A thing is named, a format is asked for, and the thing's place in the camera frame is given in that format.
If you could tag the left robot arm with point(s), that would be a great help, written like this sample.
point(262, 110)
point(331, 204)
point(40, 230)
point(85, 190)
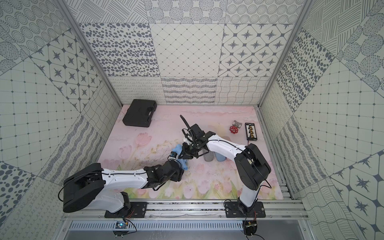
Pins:
point(102, 189)

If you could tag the left controller board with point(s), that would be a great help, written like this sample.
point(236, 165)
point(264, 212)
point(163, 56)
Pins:
point(121, 229)

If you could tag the black box with figures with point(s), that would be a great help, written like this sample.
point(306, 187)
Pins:
point(251, 134)

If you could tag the pink eyeglass case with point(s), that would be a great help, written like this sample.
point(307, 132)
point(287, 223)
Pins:
point(226, 138)

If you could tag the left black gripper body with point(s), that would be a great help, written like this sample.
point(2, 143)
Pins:
point(178, 169)

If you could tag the controller board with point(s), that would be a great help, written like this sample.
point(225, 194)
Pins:
point(121, 229)
point(250, 227)

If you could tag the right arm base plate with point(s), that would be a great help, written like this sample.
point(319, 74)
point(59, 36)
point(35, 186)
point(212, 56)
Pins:
point(244, 209)

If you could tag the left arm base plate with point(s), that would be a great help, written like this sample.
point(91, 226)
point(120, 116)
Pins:
point(134, 210)

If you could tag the right controller board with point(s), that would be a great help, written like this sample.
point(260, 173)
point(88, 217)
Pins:
point(250, 227)

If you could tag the black plastic tool case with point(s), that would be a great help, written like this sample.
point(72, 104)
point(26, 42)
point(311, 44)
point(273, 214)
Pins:
point(140, 113)

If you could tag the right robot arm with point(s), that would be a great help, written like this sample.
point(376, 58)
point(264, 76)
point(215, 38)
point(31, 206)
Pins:
point(252, 167)

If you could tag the aluminium rail frame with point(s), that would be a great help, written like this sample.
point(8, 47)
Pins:
point(215, 210)

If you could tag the white vent grille strip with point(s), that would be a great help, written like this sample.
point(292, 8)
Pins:
point(172, 225)

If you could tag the blue eyeglass case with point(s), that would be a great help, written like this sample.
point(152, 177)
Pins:
point(219, 157)

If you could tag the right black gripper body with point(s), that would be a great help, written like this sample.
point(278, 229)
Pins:
point(191, 150)

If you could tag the blue microfiber cloth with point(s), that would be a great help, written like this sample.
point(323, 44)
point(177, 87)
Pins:
point(176, 152)

